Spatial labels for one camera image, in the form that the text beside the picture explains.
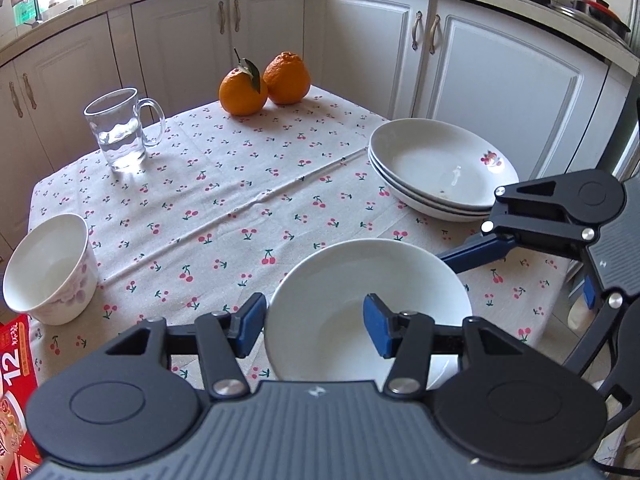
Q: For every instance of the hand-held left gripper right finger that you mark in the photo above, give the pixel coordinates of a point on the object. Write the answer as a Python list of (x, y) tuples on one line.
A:
[(380, 330)]

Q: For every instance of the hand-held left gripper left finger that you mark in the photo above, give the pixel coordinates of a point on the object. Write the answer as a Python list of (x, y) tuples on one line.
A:
[(250, 325)]

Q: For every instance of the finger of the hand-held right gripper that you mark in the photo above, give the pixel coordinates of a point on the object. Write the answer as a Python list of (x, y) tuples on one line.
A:
[(475, 254), (595, 335)]

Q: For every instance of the white plate with fruit print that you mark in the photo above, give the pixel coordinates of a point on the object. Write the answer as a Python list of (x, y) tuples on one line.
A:
[(440, 218), (430, 160), (440, 213)]

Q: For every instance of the white bowl with pink flowers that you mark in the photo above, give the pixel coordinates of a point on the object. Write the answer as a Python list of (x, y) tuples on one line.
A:
[(45, 260), (325, 300)]

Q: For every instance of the cherry print tablecloth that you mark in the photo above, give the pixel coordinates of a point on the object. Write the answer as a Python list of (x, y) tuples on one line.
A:
[(225, 200)]

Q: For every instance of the white kitchen cabinets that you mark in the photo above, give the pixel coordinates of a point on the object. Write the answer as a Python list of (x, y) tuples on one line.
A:
[(500, 60)]

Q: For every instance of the glass mug with water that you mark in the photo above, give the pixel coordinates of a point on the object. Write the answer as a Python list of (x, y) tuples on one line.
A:
[(120, 145)]

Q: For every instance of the orange with leaf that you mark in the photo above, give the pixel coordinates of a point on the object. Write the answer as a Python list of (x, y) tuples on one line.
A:
[(240, 95)]

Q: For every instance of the red cardboard box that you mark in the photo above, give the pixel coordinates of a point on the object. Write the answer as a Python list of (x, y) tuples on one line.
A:
[(15, 360)]

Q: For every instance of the pan with red lid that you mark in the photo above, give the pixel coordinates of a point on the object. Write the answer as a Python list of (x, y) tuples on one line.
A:
[(600, 17)]

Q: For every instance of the orange without leaf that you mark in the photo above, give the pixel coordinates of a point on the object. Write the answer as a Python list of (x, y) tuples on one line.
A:
[(287, 80)]

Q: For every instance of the green packet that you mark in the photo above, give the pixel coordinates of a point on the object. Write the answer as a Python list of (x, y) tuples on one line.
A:
[(25, 10)]

